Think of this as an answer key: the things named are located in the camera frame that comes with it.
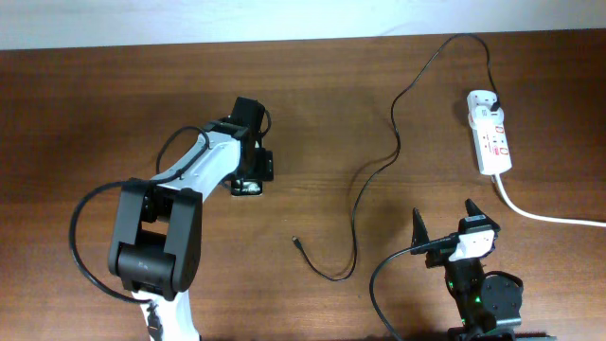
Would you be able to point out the white USB charger adapter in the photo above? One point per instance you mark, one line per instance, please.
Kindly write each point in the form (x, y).
(482, 106)

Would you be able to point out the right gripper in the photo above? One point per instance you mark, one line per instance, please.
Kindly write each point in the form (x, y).
(419, 233)

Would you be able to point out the black Samsung flip phone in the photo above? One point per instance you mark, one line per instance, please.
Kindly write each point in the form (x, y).
(245, 187)

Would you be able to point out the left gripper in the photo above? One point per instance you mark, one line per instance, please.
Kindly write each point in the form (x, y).
(262, 167)

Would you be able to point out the white power strip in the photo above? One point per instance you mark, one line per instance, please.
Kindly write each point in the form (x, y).
(490, 141)

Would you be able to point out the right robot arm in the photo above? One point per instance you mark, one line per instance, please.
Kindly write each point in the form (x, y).
(489, 303)

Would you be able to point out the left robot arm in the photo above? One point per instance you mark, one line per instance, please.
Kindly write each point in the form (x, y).
(156, 244)

